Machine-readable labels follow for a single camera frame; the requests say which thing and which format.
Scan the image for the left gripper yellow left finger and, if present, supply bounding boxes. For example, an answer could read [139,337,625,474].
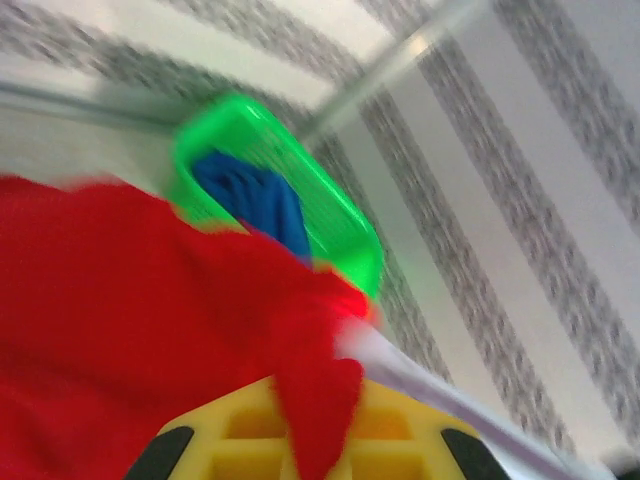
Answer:
[124,377,301,480]

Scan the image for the green plastic mesh basket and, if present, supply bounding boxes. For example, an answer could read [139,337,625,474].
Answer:
[172,92,385,301]

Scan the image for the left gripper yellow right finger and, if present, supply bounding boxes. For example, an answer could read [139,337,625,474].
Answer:
[324,379,506,480]

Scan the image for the red t-shirt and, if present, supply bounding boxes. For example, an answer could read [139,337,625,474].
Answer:
[0,172,386,480]

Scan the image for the blue cloth garment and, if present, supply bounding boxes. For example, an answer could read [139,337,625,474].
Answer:
[192,152,314,266]

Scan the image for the aluminium frame post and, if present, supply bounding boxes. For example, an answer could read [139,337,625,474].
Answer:
[299,0,494,146]

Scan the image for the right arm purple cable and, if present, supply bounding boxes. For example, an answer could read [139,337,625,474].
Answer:
[364,367,581,480]

